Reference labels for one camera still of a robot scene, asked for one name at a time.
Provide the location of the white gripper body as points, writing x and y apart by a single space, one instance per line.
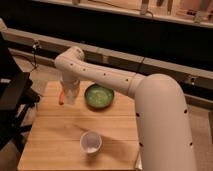
71 91

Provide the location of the green ceramic bowl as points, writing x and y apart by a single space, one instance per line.
98 97

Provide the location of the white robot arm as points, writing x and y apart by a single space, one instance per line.
162 118

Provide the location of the orange carrot toy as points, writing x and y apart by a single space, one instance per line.
61 98

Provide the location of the white paper cup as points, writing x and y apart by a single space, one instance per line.
90 143

